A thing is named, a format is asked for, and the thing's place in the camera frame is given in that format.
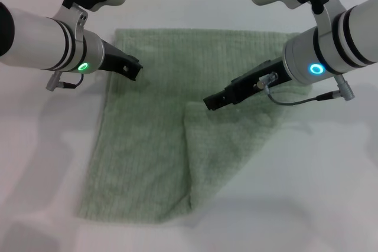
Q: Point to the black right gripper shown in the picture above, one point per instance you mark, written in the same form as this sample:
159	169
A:
242	89

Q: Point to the light green ribbed towel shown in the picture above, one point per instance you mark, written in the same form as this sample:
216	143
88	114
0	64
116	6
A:
147	131

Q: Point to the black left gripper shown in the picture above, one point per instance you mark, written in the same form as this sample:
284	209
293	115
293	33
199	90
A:
118	60

